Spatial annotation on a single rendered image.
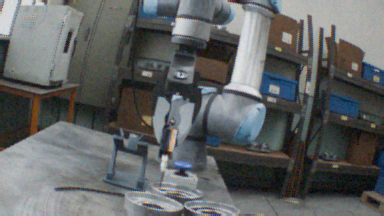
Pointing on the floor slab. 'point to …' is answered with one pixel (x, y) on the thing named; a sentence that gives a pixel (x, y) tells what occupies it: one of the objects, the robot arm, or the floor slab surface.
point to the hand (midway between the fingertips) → (168, 139)
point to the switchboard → (98, 53)
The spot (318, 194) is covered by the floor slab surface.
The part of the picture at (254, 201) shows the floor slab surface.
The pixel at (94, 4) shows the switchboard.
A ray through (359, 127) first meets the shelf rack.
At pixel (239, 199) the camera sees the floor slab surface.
